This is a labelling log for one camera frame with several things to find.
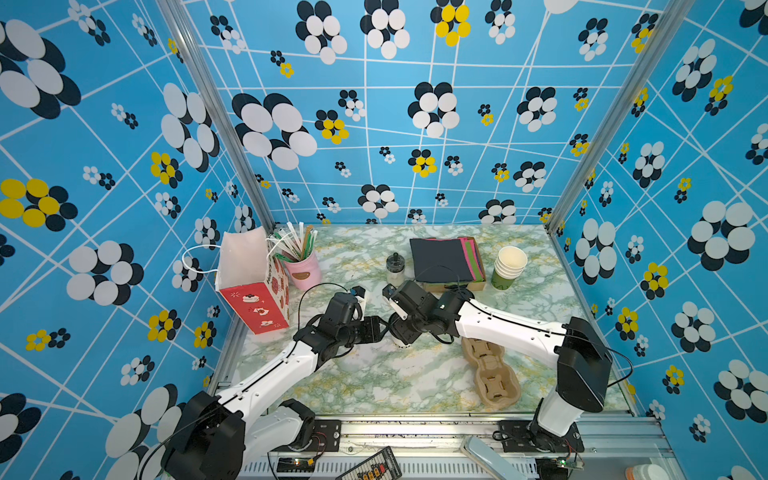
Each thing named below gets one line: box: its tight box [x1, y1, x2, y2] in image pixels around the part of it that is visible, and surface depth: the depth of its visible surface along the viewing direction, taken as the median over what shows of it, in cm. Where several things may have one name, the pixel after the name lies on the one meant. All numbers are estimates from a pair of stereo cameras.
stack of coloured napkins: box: [409, 237, 486, 283], surface depth 107 cm
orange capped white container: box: [625, 464, 670, 480], surface depth 65 cm
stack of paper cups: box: [491, 245, 528, 291], surface depth 93 cm
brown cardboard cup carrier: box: [461, 338, 521, 410], surface depth 80 cm
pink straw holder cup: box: [284, 250, 322, 291], surface depth 98 cm
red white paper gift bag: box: [215, 226, 290, 336], surface depth 84 cm
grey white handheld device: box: [459, 436, 528, 480], surface depth 68 cm
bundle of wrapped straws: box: [265, 221, 318, 275], surface depth 96 cm
